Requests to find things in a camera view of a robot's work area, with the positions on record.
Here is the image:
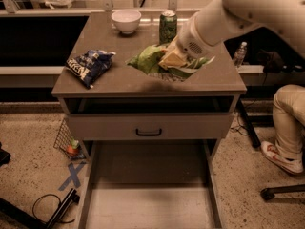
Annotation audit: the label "black table leg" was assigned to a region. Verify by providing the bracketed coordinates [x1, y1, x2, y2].
[236, 99, 261, 148]

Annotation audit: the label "black chair base leg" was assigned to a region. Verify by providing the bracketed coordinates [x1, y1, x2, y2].
[260, 184, 305, 200]

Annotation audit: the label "white red sneaker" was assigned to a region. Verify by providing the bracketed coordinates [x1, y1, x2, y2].
[260, 141, 304, 175]

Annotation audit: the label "green soda can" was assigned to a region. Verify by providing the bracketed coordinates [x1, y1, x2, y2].
[159, 10, 177, 44]

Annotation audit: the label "black stand with cable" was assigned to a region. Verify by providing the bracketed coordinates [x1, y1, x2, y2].
[0, 189, 80, 229]

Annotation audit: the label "white ceramic bowl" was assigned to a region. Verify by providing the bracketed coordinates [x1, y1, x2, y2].
[112, 10, 141, 34]

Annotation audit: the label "open bottom drawer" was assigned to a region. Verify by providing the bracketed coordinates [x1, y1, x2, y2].
[75, 141, 226, 229]

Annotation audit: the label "wire mesh basket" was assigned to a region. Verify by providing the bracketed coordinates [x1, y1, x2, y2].
[53, 120, 85, 160]

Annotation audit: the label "blue chip bag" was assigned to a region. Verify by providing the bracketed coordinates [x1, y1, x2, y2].
[66, 50, 115, 89]

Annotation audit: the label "closed middle drawer black handle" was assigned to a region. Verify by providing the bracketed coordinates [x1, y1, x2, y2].
[66, 114, 234, 140]

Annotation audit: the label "grey drawer cabinet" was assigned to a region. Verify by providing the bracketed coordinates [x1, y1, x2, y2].
[51, 10, 248, 229]

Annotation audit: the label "clear plastic water bottle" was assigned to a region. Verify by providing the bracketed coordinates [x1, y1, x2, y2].
[233, 42, 248, 68]

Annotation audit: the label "green jalapeno chip bag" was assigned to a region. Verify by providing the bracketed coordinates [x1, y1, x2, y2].
[127, 45, 214, 81]

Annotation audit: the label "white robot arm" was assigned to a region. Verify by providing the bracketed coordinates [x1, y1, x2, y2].
[160, 0, 305, 69]

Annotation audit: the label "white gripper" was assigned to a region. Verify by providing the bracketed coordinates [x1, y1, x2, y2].
[158, 12, 221, 70]

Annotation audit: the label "person leg beige trousers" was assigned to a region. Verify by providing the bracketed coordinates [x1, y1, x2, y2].
[273, 85, 305, 159]

